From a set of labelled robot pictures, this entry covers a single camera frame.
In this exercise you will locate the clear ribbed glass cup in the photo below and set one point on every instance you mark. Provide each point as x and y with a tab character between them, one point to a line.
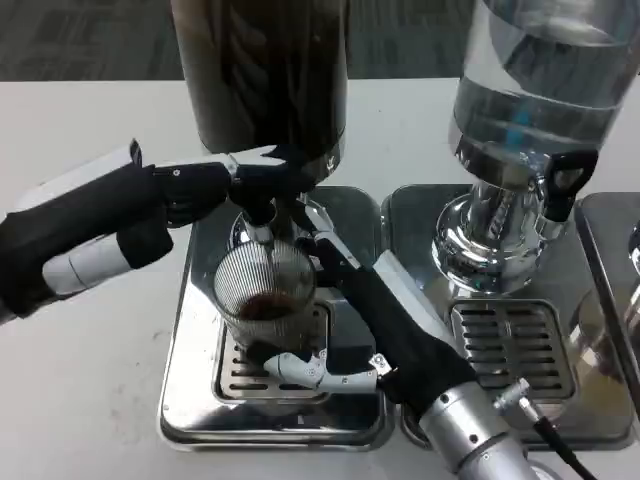
265	285

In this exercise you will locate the clear water drink dispenser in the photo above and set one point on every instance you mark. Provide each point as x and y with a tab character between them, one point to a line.
540	100

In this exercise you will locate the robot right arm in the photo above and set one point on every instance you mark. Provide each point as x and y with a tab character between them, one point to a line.
475	440

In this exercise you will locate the dark coffee drink dispenser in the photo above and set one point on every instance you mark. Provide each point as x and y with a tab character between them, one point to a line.
265	65

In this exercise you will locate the steel drip tray grid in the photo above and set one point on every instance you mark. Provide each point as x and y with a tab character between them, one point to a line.
515	350
240	382

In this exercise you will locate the steel dispenser base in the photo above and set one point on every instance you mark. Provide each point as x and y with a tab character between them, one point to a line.
607	235

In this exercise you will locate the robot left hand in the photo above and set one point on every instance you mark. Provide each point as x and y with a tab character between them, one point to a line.
110	200

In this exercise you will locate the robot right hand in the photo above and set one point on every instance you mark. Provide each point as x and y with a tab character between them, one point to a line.
395	325

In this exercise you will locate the black tap of water dispenser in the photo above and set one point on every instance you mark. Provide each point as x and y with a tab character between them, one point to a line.
567	175

